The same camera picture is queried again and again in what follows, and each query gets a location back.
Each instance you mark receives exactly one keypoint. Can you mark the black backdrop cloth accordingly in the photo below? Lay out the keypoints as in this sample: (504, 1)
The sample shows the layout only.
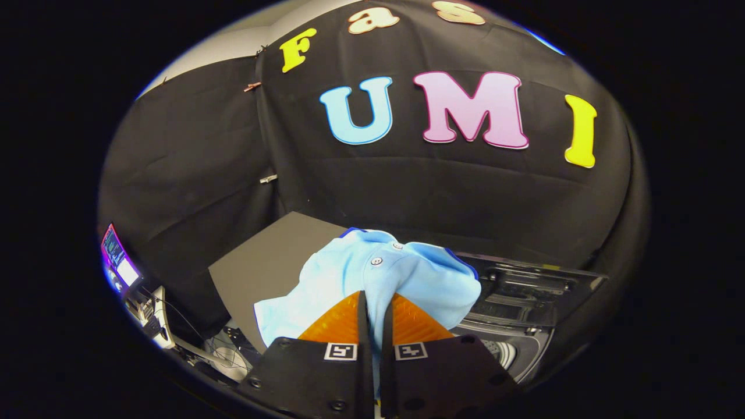
(407, 192)

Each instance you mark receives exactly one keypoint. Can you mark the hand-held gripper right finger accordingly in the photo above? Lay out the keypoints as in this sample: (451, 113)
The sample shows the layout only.
(386, 361)

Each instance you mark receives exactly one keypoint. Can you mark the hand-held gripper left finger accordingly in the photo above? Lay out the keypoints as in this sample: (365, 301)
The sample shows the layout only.
(365, 361)

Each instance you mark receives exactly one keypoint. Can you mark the copper cloth clip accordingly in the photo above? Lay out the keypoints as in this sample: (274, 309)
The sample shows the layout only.
(252, 87)

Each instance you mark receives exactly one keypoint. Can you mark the silver cloth clip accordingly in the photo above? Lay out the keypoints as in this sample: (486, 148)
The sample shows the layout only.
(268, 178)

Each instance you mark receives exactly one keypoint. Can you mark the grey top-load washing machine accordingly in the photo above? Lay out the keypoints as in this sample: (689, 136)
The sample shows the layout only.
(515, 355)

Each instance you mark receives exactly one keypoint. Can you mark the grey side table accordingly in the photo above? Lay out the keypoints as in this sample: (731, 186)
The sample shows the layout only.
(262, 262)

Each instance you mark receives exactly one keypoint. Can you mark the light blue polo shirt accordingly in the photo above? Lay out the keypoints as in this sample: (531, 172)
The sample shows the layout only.
(361, 273)

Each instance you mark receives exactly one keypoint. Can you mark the computer monitor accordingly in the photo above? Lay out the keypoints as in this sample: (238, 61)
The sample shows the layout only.
(119, 259)

